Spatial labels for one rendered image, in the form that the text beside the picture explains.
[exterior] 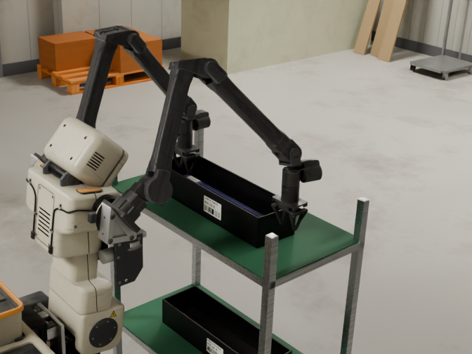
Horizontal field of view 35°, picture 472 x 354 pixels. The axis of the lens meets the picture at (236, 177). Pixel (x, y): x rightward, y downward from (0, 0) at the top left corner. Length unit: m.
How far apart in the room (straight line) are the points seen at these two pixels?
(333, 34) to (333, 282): 5.08
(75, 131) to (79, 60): 5.28
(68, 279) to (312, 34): 6.54
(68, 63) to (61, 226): 5.32
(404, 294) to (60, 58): 4.39
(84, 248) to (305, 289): 1.99
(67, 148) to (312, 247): 0.86
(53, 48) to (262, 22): 2.16
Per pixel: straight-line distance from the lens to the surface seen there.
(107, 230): 2.15
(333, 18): 8.85
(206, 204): 2.65
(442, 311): 4.11
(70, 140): 2.27
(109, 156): 2.24
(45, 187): 2.31
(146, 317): 3.23
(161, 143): 2.18
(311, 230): 2.64
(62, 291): 2.49
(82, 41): 7.52
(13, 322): 2.31
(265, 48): 8.15
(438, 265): 4.53
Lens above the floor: 2.16
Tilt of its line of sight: 24 degrees down
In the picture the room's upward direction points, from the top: 2 degrees clockwise
